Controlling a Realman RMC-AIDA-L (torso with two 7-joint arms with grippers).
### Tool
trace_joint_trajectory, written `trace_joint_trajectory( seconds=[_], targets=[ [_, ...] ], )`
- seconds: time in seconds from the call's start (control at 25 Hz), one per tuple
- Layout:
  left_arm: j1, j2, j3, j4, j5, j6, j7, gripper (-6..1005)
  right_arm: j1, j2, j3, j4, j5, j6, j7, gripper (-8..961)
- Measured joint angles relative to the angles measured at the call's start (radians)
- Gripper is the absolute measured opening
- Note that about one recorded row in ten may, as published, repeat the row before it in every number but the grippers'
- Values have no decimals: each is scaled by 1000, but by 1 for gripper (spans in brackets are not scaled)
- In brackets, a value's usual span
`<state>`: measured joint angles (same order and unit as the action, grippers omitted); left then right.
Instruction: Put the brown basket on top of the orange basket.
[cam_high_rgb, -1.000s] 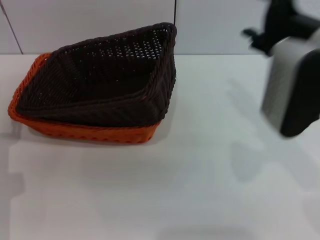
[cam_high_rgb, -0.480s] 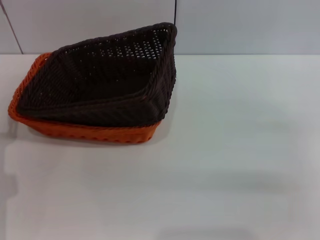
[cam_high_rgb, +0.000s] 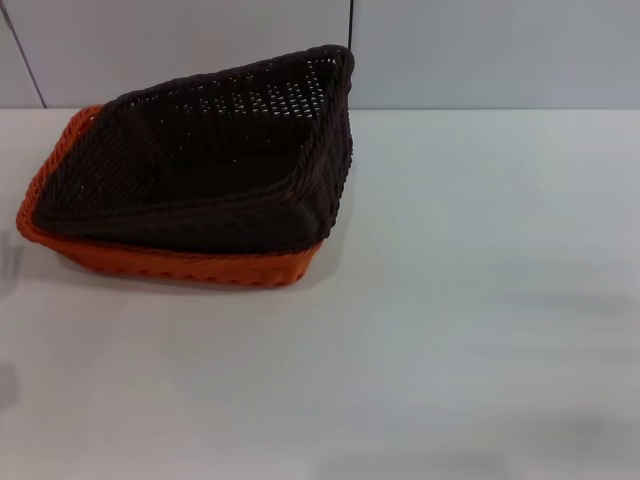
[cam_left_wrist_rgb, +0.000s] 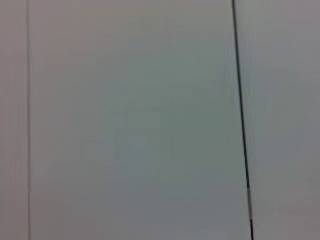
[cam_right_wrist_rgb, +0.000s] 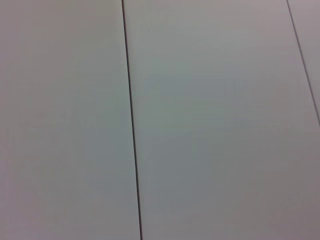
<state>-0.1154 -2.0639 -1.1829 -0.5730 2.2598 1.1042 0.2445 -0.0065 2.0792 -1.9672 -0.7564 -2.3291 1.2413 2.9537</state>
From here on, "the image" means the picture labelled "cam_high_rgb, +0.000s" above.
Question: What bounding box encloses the dark brown woven basket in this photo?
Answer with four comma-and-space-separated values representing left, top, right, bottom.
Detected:
32, 43, 357, 254

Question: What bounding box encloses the orange woven plastic basket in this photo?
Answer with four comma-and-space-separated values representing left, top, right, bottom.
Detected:
14, 103, 321, 290

